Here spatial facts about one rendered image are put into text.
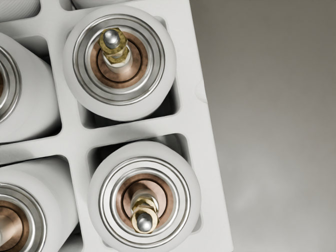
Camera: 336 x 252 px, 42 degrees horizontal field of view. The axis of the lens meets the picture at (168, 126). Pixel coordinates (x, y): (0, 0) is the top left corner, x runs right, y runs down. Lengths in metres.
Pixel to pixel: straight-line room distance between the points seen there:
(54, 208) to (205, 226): 0.15
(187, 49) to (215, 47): 0.19
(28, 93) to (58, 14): 0.11
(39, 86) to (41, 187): 0.09
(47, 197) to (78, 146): 0.08
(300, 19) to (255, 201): 0.27
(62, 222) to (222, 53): 0.35
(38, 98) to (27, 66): 0.03
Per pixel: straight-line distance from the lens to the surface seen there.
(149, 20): 0.37
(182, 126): 0.43
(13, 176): 0.38
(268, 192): 0.64
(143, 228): 0.28
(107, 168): 0.37
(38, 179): 0.38
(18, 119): 0.38
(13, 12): 0.47
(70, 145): 0.44
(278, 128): 0.64
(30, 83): 0.38
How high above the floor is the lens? 0.61
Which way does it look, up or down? 87 degrees down
